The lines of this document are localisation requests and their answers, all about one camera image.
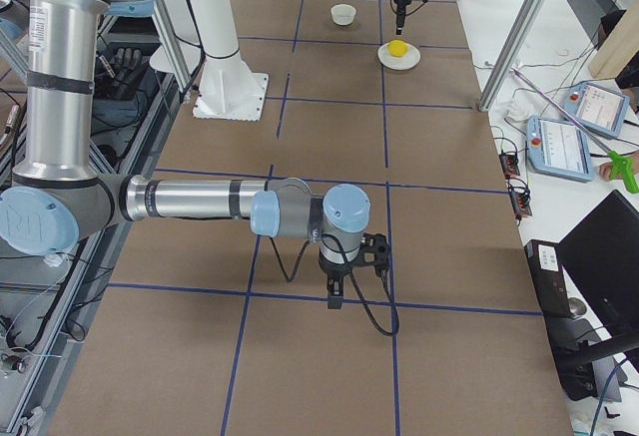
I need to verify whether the white bowl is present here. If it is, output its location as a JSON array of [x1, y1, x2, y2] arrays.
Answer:
[[330, 3, 356, 27]]

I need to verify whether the black laptop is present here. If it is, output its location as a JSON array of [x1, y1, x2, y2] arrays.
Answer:
[[557, 191, 638, 335]]

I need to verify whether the near teach pendant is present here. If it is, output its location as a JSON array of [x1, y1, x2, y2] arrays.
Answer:
[[526, 116, 594, 182]]

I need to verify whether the aluminium frame post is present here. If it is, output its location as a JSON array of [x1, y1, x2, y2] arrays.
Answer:
[[478, 0, 545, 112]]

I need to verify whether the far teach pendant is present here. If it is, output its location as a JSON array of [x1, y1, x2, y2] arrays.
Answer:
[[564, 82, 630, 138]]

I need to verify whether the white pedestal column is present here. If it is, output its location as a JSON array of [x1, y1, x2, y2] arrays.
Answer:
[[164, 0, 269, 121]]

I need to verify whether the orange relay module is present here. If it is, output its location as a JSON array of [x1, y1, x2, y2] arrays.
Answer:
[[499, 152, 520, 179], [508, 187, 532, 220]]

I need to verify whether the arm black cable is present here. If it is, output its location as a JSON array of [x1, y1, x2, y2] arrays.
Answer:
[[269, 233, 400, 337]]

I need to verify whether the white plate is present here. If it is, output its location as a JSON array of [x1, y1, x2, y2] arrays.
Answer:
[[377, 39, 421, 71]]

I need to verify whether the metal stand with green clip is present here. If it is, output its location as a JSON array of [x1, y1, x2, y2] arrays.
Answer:
[[510, 68, 639, 194]]

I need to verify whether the yellow lemon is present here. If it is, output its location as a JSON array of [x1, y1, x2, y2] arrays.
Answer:
[[387, 39, 408, 58]]

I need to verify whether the seated person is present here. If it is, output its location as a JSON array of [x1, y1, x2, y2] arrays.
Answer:
[[597, 6, 639, 183]]

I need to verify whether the teach pendant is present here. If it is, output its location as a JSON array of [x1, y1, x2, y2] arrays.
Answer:
[[564, 82, 630, 138], [526, 116, 594, 182]]

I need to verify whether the black box device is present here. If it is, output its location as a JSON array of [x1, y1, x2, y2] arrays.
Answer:
[[524, 239, 586, 319]]

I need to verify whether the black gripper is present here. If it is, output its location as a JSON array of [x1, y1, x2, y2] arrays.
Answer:
[[319, 255, 352, 309], [393, 0, 410, 35]]

